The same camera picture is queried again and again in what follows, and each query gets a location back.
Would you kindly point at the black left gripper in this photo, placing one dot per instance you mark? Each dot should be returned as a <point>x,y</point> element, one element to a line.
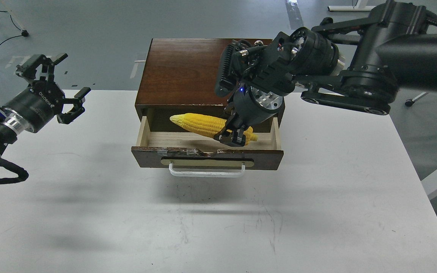
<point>32,104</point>

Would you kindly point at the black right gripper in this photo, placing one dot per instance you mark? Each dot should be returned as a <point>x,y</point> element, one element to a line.
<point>252,106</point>

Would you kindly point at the yellow corn cob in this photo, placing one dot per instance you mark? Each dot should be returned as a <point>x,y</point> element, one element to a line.
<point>205,125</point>

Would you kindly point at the wooden drawer with white handle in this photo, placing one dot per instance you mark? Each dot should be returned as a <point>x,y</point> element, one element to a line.
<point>186,150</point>

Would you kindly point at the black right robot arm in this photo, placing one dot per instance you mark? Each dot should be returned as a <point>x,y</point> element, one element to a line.
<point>355,65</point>

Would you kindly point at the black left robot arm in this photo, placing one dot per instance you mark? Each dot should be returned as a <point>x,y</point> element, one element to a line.
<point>38,67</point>

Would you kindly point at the white wheeled stand leg left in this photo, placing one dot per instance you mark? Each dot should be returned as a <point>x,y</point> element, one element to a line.
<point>14,19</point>

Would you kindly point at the dark wooden cabinet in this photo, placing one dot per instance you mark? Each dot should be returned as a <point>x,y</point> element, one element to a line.
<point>179,77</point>

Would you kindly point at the white table base far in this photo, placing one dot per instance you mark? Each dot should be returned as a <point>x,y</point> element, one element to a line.
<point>357,5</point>

